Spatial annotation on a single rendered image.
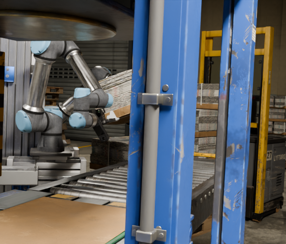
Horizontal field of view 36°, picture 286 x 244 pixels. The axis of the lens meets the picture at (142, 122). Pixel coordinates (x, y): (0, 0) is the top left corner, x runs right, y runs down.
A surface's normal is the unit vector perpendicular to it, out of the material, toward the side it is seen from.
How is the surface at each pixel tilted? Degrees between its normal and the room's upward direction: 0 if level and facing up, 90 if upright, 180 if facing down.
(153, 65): 90
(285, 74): 90
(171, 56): 90
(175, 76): 90
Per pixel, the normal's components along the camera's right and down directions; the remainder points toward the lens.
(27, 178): 0.22, 0.06
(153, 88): -0.07, 0.05
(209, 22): -0.37, 0.04
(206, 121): 0.77, 0.07
